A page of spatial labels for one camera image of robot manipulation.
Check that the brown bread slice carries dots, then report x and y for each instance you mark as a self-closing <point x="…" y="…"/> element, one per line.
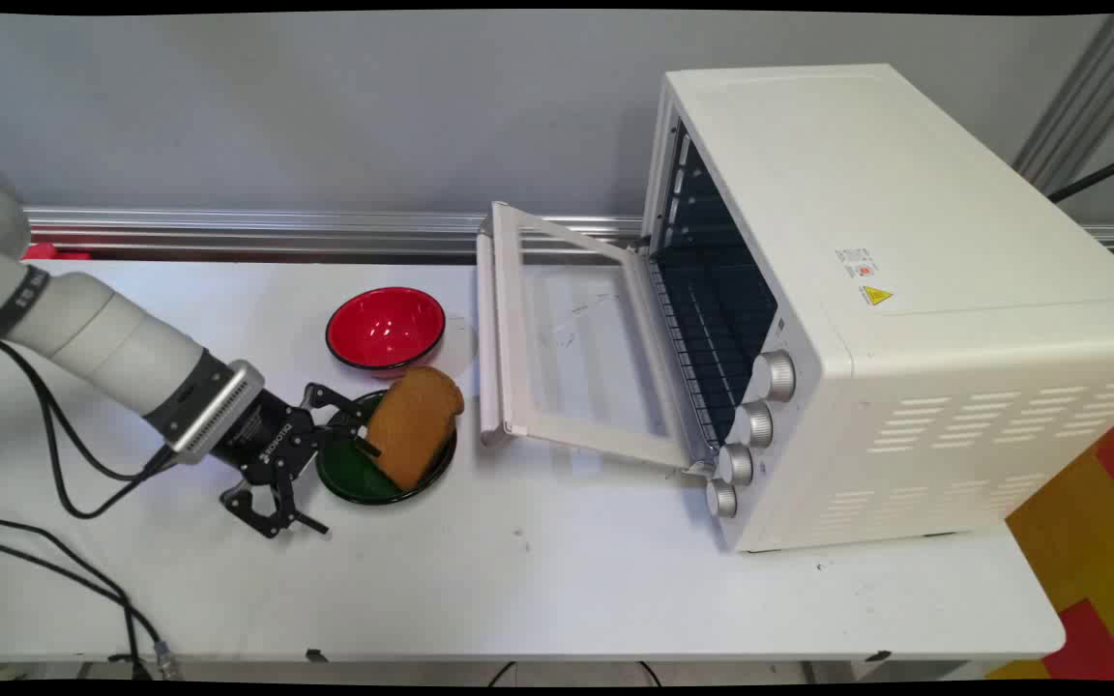
<point x="412" y="425"/>

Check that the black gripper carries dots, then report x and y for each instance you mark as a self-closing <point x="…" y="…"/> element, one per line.
<point x="262" y="435"/>

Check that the warning label sticker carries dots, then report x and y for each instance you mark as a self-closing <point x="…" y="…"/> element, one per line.
<point x="866" y="275"/>

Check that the green plate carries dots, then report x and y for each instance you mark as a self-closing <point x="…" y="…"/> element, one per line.
<point x="344" y="474"/>

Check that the white glass oven door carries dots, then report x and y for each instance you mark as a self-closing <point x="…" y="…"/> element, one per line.
<point x="509" y="338"/>

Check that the aluminium extrusion post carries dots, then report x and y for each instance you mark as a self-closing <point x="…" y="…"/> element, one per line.
<point x="1089" y="97"/>

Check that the small silver oven knob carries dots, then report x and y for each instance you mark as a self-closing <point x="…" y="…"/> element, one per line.
<point x="721" y="499"/>

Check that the red bowl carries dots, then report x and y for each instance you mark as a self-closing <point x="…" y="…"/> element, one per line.
<point x="385" y="329"/>

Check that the aluminium rail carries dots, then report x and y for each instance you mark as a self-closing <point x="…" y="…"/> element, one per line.
<point x="228" y="230"/>

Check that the large silver oven knob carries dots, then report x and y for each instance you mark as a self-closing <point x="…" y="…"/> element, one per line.
<point x="776" y="376"/>

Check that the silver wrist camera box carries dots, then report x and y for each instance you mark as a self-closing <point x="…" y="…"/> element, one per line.
<point x="219" y="411"/>

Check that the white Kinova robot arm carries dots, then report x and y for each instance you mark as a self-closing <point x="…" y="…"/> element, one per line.
<point x="102" y="333"/>

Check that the yellow red floor mat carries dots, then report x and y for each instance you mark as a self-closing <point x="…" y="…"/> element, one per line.
<point x="1089" y="541"/>

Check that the white toaster oven body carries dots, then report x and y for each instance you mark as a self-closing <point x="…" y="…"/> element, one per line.
<point x="905" y="290"/>

